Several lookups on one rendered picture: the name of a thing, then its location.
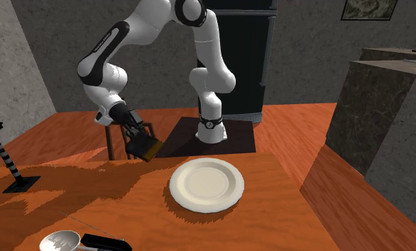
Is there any white round plate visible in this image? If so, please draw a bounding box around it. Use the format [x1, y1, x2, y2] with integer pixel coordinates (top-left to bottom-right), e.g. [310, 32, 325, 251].
[168, 157, 246, 215]

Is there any black refrigerator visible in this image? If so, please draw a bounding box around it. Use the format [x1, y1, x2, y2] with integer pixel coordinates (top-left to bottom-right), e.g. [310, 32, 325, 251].
[197, 0, 279, 125]

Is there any black flat box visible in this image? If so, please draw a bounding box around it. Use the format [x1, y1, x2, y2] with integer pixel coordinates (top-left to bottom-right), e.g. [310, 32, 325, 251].
[79, 232, 133, 251]

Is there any dark robot stand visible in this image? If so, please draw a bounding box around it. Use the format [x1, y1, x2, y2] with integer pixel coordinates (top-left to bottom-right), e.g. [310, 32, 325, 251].
[155, 116, 257, 159]

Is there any brown wooden stool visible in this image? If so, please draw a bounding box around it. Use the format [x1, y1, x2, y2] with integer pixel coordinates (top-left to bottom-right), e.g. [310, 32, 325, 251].
[104, 121, 156, 161]

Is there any dark marble counter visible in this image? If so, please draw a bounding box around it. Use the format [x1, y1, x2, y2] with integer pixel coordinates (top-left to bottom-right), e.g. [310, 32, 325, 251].
[325, 46, 416, 177]

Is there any black book with tan edge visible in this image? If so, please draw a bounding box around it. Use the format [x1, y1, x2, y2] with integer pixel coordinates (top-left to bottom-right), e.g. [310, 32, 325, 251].
[125, 133, 164, 163]

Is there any black white striped lamp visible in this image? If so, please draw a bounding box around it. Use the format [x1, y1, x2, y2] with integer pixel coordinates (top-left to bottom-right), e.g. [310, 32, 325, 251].
[0, 111, 42, 195]

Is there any framed wall picture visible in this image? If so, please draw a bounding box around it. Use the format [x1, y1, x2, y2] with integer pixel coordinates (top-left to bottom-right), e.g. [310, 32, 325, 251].
[340, 0, 400, 21]

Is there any silver ladle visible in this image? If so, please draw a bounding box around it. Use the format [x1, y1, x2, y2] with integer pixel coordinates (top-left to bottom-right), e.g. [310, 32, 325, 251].
[38, 230, 82, 251]

